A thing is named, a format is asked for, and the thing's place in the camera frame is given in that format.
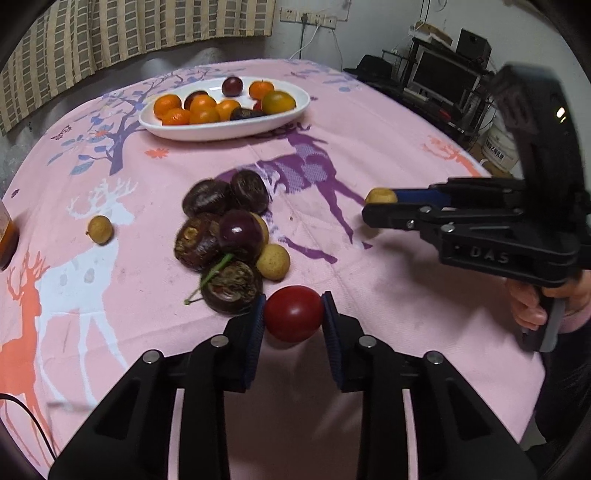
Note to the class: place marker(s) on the dark red plum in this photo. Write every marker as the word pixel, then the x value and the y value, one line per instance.
pixel 232 87

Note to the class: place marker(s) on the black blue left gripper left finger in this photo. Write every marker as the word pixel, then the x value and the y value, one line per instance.
pixel 127 435

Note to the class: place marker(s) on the small tan longan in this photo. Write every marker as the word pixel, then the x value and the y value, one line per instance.
pixel 100 230

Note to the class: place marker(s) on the checked beige curtain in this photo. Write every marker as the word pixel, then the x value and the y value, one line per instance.
pixel 47 47

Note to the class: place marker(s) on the black tv stand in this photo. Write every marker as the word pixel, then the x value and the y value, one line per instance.
pixel 391 73

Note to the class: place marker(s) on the large orange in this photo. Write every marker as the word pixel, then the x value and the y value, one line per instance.
pixel 165 103

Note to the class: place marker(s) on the cream lid drink tumbler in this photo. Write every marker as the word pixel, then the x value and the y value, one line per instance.
pixel 9 237

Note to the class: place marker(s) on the dark mangosteen with stem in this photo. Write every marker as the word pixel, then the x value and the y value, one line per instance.
pixel 229 286

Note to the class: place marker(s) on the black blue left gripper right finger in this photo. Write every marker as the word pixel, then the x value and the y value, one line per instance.
pixel 421 419

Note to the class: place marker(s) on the green yellow tangerine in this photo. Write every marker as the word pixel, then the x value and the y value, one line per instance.
pixel 276 102

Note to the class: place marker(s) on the person's right hand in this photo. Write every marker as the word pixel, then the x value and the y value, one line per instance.
pixel 528 312

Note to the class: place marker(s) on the white oval plate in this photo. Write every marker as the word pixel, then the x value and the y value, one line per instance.
pixel 206 125

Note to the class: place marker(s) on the red cherry tomato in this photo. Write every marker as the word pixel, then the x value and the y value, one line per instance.
pixel 293 313

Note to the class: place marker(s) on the white plastic bucket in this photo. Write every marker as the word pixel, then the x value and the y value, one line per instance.
pixel 499 146

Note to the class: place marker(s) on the dark mangosteen back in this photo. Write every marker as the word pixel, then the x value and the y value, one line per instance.
pixel 207 196

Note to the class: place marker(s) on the wall power strip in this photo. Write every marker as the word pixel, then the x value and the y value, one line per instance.
pixel 323 18

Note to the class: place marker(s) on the black television monitor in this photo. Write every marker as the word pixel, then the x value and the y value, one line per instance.
pixel 444 79

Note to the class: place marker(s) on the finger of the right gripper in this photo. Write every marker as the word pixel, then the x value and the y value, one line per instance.
pixel 427 196
pixel 399 216

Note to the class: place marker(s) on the pink deer print tablecloth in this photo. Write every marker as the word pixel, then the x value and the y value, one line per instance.
pixel 108 265

